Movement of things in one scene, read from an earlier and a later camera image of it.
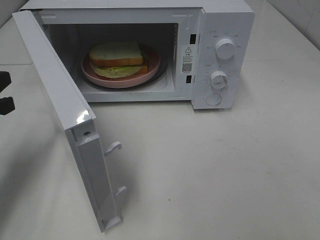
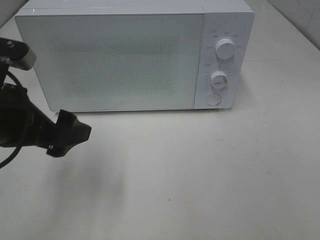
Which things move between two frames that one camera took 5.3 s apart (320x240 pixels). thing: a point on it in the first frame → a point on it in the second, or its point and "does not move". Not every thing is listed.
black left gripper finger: (6, 105) → (58, 149)
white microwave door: (78, 121) → (97, 62)
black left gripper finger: (5, 80) → (71, 130)
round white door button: (213, 99) does not move
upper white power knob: (225, 48) does not move
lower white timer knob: (219, 80) does not move
